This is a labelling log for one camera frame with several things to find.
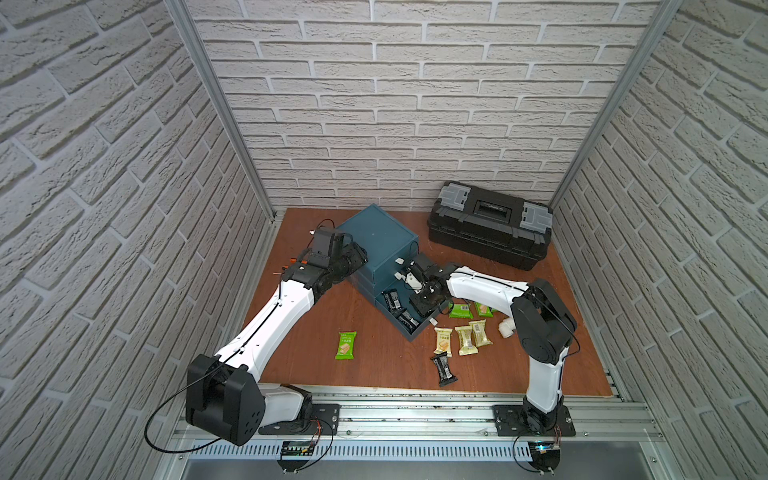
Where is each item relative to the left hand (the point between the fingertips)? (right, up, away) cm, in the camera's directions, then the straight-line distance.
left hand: (365, 251), depth 81 cm
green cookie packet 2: (+29, -19, +11) cm, 37 cm away
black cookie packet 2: (+12, -21, +6) cm, 26 cm away
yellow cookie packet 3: (+34, -25, +6) cm, 42 cm away
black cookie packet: (+7, -15, +13) cm, 21 cm away
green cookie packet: (-6, -28, +4) cm, 29 cm away
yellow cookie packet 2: (+29, -27, +4) cm, 40 cm away
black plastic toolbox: (+44, +7, +13) cm, 46 cm away
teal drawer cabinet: (+6, +2, 0) cm, 7 cm away
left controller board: (-16, -50, -10) cm, 53 cm away
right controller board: (+45, -50, -11) cm, 68 cm away
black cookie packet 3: (+21, -31, +1) cm, 38 cm away
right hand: (+18, -16, +12) cm, 27 cm away
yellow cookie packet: (+23, -27, +4) cm, 35 cm away
